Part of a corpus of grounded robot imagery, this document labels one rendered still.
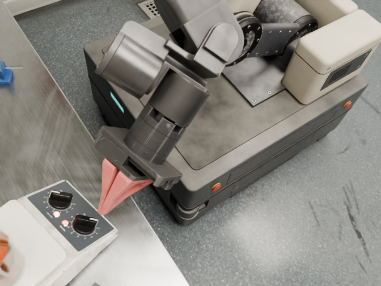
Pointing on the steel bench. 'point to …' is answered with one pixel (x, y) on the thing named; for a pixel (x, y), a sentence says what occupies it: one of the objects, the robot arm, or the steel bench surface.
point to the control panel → (47, 210)
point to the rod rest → (5, 75)
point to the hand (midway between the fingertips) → (105, 208)
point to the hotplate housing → (72, 260)
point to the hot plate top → (32, 243)
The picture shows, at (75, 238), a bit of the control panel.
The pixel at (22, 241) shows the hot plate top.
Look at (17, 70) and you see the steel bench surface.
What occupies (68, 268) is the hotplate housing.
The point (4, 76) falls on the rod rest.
